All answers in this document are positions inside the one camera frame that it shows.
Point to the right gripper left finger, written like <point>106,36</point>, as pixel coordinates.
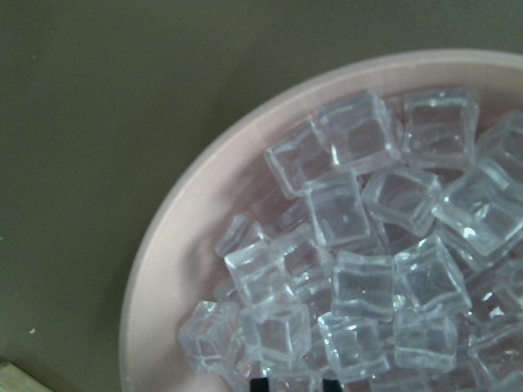
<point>259,385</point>

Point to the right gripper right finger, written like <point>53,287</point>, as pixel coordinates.
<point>331,385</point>

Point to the pile of clear ice cubes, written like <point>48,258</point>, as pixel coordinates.
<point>388,257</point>

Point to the pink bowl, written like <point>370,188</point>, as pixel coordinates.
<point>176,266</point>

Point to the wooden cutting board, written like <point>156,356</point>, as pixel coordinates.
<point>15,380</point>

